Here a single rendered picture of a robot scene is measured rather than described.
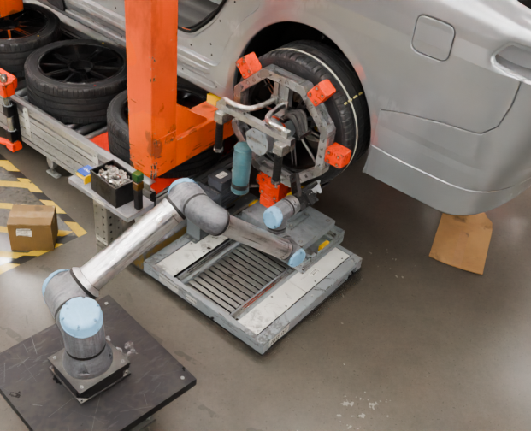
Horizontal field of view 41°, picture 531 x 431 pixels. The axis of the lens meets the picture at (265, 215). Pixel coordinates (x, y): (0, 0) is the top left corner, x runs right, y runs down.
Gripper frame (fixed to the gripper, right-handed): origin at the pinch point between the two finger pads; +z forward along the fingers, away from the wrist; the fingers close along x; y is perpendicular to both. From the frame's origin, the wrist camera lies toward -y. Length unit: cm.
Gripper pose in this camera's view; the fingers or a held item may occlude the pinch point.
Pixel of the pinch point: (317, 180)
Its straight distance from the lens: 338.3
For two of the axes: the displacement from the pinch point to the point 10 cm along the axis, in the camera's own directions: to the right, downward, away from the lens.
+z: 6.3, -4.4, 6.3
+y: 4.8, 8.7, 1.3
